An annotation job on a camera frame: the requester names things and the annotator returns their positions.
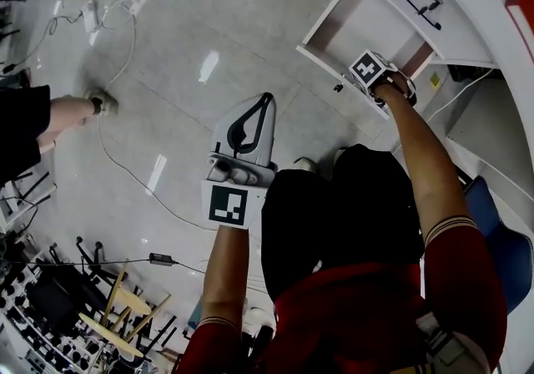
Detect black drawer handle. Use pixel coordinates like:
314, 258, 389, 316
396, 0, 444, 32

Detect white power adapter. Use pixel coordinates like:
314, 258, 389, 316
83, 0, 100, 34

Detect person's right forearm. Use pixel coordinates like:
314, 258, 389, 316
372, 73, 477, 240

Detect person's red shirt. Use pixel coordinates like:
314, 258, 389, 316
171, 215, 509, 374

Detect grey hip-worn device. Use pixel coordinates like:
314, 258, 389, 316
416, 308, 473, 370

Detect person's left forearm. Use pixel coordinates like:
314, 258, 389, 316
199, 223, 259, 326

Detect person's black trousers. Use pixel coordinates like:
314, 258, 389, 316
259, 144, 426, 303

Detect black power adapter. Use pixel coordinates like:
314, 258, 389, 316
149, 251, 177, 268

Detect shelf of dark small parts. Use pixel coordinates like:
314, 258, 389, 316
0, 263, 109, 374

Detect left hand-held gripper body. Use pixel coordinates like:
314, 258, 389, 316
200, 92, 279, 231

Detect large round wooden stool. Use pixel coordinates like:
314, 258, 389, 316
78, 292, 173, 360

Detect blue chair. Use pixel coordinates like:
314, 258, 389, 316
461, 174, 534, 316

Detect white drawer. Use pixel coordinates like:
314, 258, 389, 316
295, 0, 440, 121

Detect white curved desk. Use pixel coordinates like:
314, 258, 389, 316
441, 0, 534, 235

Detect small round wooden stool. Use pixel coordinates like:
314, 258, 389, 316
99, 260, 154, 328

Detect thin black floor cable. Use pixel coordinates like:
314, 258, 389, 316
0, 255, 208, 275

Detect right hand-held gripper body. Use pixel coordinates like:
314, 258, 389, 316
341, 48, 419, 109

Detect white cable under desk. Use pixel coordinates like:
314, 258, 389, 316
424, 66, 496, 124

